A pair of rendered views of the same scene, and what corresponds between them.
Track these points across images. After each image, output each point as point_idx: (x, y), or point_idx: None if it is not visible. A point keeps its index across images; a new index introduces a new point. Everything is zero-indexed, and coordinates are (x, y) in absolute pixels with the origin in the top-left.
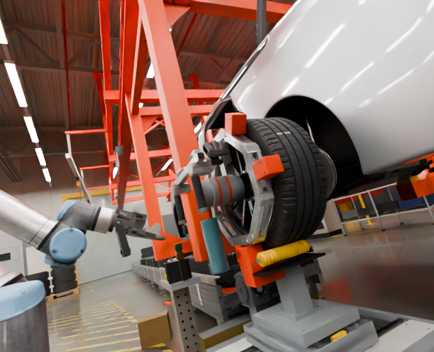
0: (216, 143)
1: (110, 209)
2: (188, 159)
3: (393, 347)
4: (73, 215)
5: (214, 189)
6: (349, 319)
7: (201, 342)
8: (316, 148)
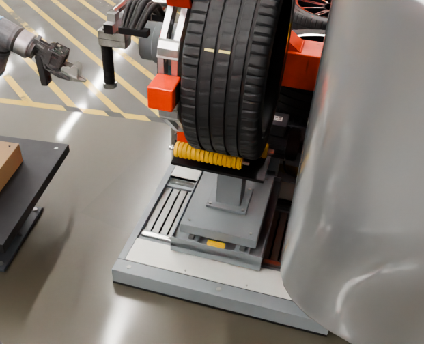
0: (138, 13)
1: (28, 37)
2: None
3: (258, 284)
4: None
5: (151, 51)
6: (240, 242)
7: None
8: (259, 93)
